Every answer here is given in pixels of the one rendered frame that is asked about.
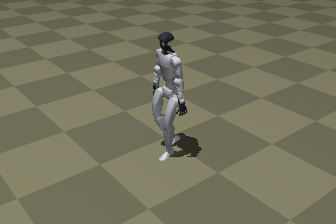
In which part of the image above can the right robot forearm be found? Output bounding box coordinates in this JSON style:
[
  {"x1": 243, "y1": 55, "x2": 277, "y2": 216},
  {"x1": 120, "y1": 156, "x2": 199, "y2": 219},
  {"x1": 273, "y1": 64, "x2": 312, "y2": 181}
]
[{"x1": 153, "y1": 71, "x2": 161, "y2": 88}]

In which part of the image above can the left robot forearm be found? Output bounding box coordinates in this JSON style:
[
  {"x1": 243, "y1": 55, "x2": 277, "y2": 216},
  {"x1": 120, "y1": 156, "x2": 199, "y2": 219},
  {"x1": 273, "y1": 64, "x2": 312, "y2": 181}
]
[{"x1": 176, "y1": 79, "x2": 185, "y2": 104}]

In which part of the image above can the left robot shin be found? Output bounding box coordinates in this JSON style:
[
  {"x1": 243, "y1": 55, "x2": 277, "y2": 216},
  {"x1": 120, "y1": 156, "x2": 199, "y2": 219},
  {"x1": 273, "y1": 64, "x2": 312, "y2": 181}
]
[{"x1": 164, "y1": 126, "x2": 175, "y2": 153}]

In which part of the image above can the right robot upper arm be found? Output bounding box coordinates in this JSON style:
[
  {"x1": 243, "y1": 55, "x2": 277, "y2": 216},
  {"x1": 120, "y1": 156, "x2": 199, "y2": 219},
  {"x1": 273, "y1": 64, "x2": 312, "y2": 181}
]
[{"x1": 154, "y1": 48, "x2": 161, "y2": 73}]

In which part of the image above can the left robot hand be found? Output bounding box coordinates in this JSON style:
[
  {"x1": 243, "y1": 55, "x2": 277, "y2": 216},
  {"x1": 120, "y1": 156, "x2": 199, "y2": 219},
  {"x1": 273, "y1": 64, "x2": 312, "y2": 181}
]
[{"x1": 176, "y1": 100, "x2": 187, "y2": 116}]

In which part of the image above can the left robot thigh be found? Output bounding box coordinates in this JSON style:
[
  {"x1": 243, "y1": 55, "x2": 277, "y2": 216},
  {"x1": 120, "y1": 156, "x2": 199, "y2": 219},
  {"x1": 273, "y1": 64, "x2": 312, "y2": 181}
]
[{"x1": 164, "y1": 93, "x2": 179, "y2": 134}]

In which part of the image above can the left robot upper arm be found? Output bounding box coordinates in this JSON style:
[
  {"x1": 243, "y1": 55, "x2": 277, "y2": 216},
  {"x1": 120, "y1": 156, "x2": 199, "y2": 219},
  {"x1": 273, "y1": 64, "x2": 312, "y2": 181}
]
[{"x1": 171, "y1": 56, "x2": 183, "y2": 86}]

